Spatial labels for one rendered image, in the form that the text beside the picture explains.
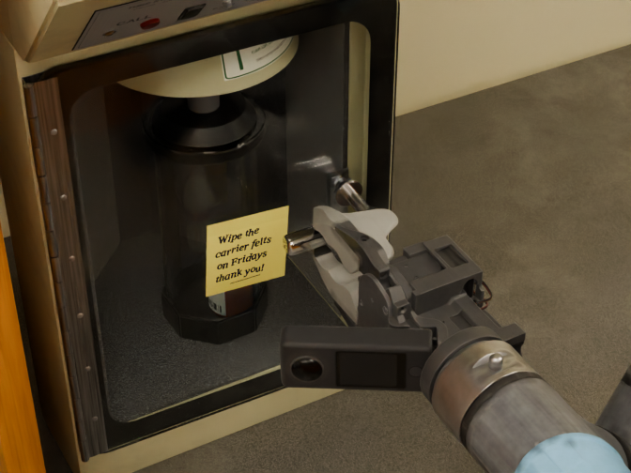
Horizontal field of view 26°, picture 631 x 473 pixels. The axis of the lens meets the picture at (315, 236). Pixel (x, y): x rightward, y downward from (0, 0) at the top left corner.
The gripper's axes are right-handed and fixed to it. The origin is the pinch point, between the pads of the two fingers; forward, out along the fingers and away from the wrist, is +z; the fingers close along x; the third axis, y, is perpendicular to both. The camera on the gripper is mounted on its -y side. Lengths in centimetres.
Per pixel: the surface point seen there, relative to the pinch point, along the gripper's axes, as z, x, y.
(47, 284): 6.4, -1.4, -21.5
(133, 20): -0.7, 24.7, -14.5
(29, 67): 5.5, 19.5, -20.5
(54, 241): 4.0, 4.7, -21.0
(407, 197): 30.1, -25.8, 28.6
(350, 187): 3.6, 0.9, 5.4
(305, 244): -1.0, 0.4, -1.5
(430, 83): 49, -25, 43
